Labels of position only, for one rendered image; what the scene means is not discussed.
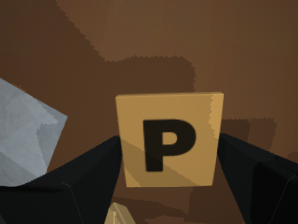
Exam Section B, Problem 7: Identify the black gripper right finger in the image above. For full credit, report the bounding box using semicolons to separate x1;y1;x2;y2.
217;133;298;224

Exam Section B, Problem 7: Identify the tan tile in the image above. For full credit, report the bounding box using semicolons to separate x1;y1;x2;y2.
116;92;223;186

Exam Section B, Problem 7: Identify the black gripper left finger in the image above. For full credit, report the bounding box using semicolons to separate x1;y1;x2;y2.
0;136;122;224

